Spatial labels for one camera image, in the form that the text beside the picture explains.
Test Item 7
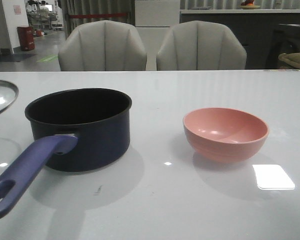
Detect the left grey upholstered chair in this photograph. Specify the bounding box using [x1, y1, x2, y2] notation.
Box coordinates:
[58, 20, 147, 72]

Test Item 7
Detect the grey upholstered chair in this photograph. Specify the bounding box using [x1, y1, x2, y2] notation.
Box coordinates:
[58, 20, 147, 72]
[156, 20, 247, 71]

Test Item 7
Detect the beige cushion seat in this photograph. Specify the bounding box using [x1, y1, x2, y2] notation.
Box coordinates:
[278, 52, 300, 69]

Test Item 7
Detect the fruit plate on counter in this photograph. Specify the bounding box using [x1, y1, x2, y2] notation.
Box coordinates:
[240, 0, 261, 10]

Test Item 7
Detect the red bin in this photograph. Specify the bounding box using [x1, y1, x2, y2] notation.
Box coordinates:
[17, 26, 35, 51]

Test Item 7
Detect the right grey upholstered chair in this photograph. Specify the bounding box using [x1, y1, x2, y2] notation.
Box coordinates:
[156, 20, 247, 71]

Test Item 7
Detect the glass lid purple knob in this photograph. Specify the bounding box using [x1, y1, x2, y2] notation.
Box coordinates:
[0, 80, 19, 114]

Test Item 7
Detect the seated person in white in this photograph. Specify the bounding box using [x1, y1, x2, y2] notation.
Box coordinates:
[39, 0, 50, 16]

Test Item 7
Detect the red barrier belt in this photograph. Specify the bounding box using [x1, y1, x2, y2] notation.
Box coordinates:
[68, 12, 130, 19]

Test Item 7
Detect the pink bowl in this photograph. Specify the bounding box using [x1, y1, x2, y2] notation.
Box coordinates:
[183, 107, 269, 163]

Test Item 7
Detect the white pillar cabinet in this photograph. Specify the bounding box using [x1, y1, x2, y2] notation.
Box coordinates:
[134, 0, 180, 71]

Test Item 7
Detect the dark counter with white top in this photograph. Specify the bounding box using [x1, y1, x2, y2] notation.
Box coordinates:
[179, 9, 300, 70]

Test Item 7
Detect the dark blue saucepan purple handle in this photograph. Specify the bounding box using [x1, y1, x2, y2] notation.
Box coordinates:
[0, 88, 132, 219]

